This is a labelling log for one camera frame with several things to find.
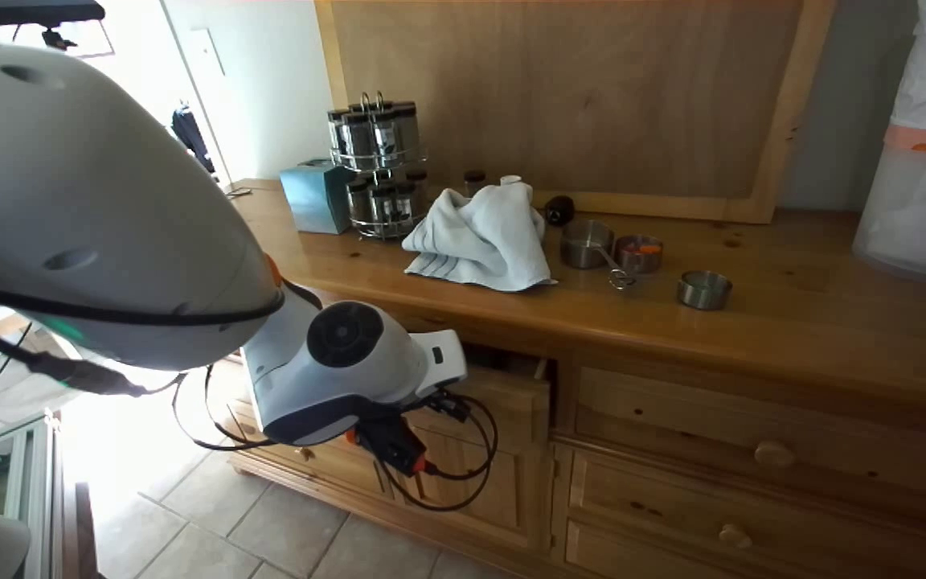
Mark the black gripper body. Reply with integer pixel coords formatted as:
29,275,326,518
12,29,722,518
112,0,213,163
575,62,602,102
348,408,429,484

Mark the white crumpled towel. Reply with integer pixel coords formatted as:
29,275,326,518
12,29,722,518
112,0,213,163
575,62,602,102
397,174,557,297

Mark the teal tissue box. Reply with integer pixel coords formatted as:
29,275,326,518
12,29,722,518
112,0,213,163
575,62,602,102
276,155,354,237

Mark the metal spice jar rack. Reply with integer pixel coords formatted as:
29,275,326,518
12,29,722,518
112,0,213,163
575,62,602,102
325,95,429,244

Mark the small metal measuring cup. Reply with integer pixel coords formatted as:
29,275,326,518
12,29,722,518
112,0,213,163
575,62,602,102
604,265,644,297

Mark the small black round object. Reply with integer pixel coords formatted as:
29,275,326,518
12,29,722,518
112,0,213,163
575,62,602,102
541,192,578,229

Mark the metal cup with orange inside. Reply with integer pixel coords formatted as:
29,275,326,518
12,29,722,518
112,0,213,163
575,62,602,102
612,231,664,278

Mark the metal cup with rim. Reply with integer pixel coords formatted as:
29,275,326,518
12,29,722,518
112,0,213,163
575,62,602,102
676,266,737,315

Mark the dark blue hanging object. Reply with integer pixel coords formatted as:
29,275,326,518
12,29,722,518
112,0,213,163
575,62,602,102
168,102,217,181

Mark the large framed wooden board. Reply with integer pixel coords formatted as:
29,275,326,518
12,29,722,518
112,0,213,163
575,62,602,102
310,0,841,225

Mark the glass front cabinet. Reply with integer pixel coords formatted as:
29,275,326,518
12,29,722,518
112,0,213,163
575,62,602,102
0,413,63,579

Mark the pine wood dresser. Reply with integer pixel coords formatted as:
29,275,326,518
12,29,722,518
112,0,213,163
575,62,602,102
217,174,926,579

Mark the white plastic bag orange band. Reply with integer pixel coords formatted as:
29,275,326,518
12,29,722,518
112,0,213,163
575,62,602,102
847,0,926,282

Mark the black looped gripper cable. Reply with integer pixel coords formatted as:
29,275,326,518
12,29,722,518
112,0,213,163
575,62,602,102
370,388,503,516

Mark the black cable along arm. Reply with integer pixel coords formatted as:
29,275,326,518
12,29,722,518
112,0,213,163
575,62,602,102
0,306,273,456

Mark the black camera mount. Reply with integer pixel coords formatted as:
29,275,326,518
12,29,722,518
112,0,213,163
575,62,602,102
0,0,110,54

